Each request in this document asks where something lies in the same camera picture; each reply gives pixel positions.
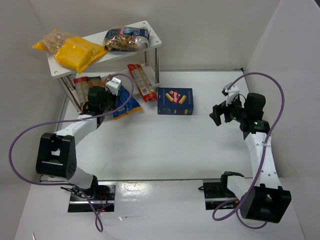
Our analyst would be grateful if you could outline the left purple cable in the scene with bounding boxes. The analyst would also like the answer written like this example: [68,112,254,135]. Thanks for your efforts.
[8,74,135,233]

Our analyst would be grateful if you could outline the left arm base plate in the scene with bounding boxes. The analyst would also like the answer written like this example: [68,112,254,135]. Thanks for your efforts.
[67,181,116,213]

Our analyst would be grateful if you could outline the yellow pasta bag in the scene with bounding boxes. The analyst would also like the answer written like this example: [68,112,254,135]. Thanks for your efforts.
[54,36,108,74]

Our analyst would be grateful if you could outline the blue and orange pasta bag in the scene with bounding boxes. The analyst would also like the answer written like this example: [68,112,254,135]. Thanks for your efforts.
[105,73,143,120]

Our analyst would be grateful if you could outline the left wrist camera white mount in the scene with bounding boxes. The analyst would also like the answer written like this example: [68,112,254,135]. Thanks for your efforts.
[105,77,122,96]

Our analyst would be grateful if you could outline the clear bag of fusilli pasta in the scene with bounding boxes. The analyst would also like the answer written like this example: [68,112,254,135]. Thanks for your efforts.
[32,29,75,55]

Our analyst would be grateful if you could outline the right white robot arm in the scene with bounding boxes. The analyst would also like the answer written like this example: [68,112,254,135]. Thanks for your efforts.
[209,92,292,224]

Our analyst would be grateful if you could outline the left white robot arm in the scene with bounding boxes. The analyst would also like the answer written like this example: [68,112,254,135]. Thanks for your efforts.
[35,86,118,199]

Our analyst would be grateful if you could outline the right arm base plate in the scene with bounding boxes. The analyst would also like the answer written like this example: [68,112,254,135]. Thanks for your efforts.
[198,180,239,211]

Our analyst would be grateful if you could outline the red spaghetti pack right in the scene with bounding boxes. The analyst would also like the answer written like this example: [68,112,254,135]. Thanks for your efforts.
[127,64,158,103]

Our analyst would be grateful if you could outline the white two-tier shelf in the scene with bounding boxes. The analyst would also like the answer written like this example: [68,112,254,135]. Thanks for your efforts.
[47,20,162,112]

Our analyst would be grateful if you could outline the dark blue mixed pasta bag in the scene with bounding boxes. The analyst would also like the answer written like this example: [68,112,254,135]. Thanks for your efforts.
[103,26,151,52]

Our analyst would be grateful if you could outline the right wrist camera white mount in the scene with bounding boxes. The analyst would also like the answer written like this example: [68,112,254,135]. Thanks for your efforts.
[221,83,240,106]

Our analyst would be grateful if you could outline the blue Barilla rigatoni box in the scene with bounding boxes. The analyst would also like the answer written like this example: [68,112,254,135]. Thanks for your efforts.
[157,87,194,115]

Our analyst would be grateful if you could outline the red spaghetti pack left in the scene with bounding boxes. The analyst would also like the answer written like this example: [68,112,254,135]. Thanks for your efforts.
[73,76,89,108]

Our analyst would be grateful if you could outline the brown spaghetti pack black label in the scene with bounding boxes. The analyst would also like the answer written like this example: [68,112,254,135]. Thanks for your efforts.
[87,76,106,88]

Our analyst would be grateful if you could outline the red spaghetti pack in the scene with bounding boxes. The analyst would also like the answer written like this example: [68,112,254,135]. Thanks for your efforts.
[127,64,158,103]
[73,76,89,108]

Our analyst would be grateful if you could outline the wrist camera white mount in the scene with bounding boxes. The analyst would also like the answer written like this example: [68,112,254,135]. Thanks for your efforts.
[221,83,240,106]
[105,77,122,96]

